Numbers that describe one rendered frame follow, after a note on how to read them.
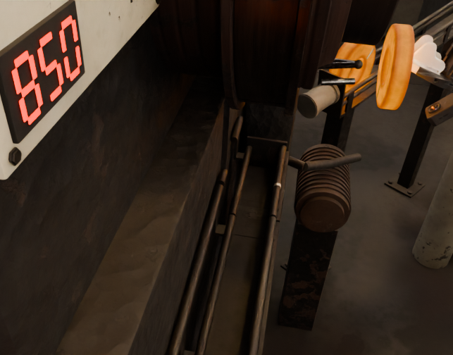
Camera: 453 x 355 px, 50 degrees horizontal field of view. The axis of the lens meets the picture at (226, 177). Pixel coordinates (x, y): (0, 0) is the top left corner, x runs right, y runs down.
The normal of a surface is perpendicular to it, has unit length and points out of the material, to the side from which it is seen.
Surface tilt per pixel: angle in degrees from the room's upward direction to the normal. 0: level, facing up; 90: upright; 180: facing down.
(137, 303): 0
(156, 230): 0
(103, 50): 90
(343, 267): 0
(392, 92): 101
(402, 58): 55
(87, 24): 90
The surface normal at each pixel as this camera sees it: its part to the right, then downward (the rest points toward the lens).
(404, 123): 0.04, -0.79
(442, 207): -0.86, 0.28
